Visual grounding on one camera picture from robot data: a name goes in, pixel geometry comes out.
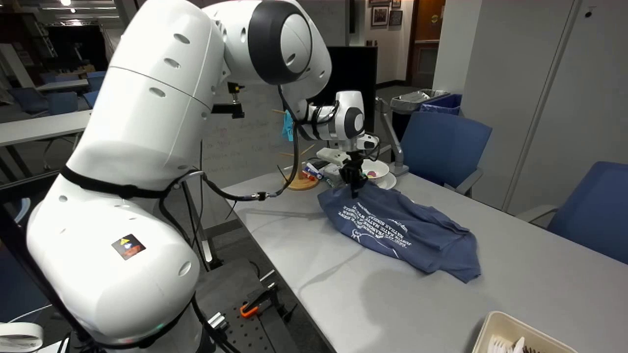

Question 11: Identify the blue recycling bin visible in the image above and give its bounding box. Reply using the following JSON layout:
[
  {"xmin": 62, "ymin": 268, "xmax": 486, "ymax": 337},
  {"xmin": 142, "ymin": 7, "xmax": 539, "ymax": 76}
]
[{"xmin": 419, "ymin": 92, "xmax": 462, "ymax": 117}]

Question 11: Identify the blue office chair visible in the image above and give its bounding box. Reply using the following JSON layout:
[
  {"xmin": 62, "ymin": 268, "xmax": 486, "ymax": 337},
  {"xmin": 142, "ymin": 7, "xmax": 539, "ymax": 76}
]
[
  {"xmin": 398, "ymin": 108, "xmax": 494, "ymax": 196},
  {"xmin": 11, "ymin": 86, "xmax": 82, "ymax": 115},
  {"xmin": 517, "ymin": 160, "xmax": 628, "ymax": 264}
]

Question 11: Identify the black computer monitor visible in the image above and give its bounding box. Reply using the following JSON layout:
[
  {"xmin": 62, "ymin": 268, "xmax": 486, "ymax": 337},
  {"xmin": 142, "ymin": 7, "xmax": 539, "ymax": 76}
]
[{"xmin": 311, "ymin": 45, "xmax": 378, "ymax": 135}]

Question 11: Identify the blue printed T-shirt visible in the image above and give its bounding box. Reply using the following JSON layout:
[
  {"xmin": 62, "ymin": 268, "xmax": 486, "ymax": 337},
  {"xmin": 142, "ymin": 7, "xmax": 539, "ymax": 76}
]
[{"xmin": 317, "ymin": 180, "xmax": 482, "ymax": 284}]

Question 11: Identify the white rounded device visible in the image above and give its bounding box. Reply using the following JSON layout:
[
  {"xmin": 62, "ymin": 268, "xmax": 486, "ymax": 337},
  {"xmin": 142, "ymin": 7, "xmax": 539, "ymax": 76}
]
[{"xmin": 0, "ymin": 321, "xmax": 44, "ymax": 353}]

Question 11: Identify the orange black clamp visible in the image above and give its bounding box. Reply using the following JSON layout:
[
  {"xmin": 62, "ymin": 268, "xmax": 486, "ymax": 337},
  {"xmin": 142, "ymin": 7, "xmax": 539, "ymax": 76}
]
[{"xmin": 237, "ymin": 292, "xmax": 280, "ymax": 321}]

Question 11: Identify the light grey cabinet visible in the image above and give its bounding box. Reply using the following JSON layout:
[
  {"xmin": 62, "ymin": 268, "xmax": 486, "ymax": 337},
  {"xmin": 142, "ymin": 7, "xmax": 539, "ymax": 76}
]
[{"xmin": 456, "ymin": 0, "xmax": 628, "ymax": 217}]

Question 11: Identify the brown wooden door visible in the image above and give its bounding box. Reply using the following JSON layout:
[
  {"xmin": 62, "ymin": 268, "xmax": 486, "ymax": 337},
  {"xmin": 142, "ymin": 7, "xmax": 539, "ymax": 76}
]
[{"xmin": 407, "ymin": 0, "xmax": 447, "ymax": 90}]

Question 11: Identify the white background table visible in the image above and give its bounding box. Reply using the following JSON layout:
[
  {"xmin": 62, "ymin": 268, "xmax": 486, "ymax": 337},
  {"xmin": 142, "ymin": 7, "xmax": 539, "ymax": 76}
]
[{"xmin": 0, "ymin": 108, "xmax": 93, "ymax": 147}]

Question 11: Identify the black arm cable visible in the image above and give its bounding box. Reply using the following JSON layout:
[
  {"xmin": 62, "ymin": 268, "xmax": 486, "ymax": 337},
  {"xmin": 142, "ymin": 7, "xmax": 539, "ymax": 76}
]
[{"xmin": 154, "ymin": 84, "xmax": 303, "ymax": 213}]

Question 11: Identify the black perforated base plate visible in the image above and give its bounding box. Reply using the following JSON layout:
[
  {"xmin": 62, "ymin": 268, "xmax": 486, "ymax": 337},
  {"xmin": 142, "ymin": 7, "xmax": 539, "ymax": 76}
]
[{"xmin": 192, "ymin": 257, "xmax": 329, "ymax": 353}]

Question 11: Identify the grey camera stand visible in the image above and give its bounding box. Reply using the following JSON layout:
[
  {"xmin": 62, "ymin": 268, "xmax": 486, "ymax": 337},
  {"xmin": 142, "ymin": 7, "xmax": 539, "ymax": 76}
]
[{"xmin": 376, "ymin": 96, "xmax": 411, "ymax": 178}]

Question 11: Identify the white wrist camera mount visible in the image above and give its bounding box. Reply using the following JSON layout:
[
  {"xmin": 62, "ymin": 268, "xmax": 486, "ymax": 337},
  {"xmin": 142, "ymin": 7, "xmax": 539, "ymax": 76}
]
[{"xmin": 313, "ymin": 145, "xmax": 352, "ymax": 166}]

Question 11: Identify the white bowl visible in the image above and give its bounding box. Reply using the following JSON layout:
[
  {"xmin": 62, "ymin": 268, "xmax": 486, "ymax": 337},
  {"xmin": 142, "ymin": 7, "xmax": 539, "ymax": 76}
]
[{"xmin": 358, "ymin": 157, "xmax": 392, "ymax": 184}]

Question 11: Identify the white lined waste bin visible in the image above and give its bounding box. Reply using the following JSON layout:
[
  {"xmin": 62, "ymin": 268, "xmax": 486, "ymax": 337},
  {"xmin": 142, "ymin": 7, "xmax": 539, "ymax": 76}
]
[{"xmin": 390, "ymin": 88, "xmax": 431, "ymax": 117}]

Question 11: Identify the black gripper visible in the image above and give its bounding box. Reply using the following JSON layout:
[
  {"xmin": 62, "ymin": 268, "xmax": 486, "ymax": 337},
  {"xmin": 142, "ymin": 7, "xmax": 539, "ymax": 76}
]
[{"xmin": 339, "ymin": 149, "xmax": 366, "ymax": 198}]

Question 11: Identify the white plate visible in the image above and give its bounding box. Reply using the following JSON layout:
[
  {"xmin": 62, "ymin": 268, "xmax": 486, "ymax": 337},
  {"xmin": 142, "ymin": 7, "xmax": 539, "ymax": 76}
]
[{"xmin": 372, "ymin": 170, "xmax": 400, "ymax": 192}]

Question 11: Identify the black stand with crossbar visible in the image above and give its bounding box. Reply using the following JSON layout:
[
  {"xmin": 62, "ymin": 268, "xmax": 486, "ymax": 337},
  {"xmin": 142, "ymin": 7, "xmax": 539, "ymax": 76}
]
[{"xmin": 180, "ymin": 96, "xmax": 247, "ymax": 270}]

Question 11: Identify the beige cutlery tray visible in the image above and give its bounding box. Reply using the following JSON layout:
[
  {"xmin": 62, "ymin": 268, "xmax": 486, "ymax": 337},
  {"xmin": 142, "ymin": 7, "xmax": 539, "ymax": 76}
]
[{"xmin": 468, "ymin": 308, "xmax": 580, "ymax": 353}]

